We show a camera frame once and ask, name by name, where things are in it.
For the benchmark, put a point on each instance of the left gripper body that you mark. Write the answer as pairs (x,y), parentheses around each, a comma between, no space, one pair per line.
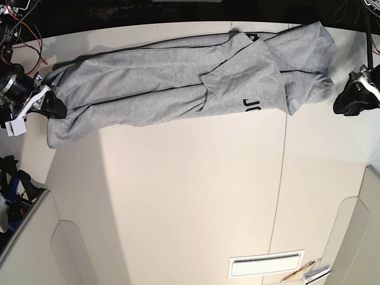
(368,78)

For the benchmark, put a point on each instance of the grey T-shirt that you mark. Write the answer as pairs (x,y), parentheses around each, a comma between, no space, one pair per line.
(193,77)

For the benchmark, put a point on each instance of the yellow pencil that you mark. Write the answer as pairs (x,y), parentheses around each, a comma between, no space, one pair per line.
(308,265)

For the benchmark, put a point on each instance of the white vent plate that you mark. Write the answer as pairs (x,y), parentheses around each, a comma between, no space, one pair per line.
(263,265)

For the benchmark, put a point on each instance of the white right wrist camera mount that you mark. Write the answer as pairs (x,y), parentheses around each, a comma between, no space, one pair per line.
(17,126)

